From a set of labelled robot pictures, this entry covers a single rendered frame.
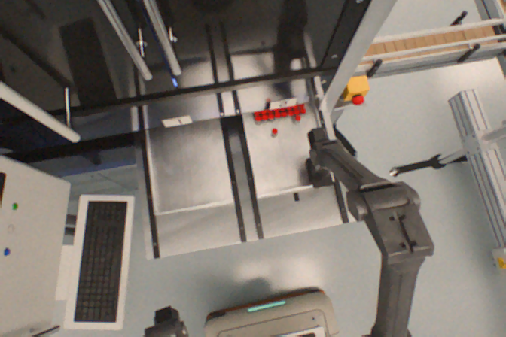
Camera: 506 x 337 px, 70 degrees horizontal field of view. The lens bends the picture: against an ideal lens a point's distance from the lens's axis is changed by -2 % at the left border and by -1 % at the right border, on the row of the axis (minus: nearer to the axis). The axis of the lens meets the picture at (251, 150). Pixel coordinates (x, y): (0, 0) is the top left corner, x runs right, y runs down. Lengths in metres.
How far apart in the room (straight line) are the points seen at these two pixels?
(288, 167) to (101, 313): 0.78
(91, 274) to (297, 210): 0.73
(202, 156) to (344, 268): 1.20
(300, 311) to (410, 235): 1.28
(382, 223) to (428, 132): 1.87
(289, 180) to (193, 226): 0.36
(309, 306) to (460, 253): 0.98
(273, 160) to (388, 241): 0.71
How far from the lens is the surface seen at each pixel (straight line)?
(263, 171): 1.25
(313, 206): 1.25
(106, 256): 1.37
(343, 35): 0.90
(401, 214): 0.65
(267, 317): 1.86
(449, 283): 2.39
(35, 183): 1.27
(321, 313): 1.88
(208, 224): 1.24
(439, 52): 1.53
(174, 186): 1.27
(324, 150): 0.95
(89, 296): 1.39
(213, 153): 1.27
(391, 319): 0.78
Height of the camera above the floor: 2.11
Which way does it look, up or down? 75 degrees down
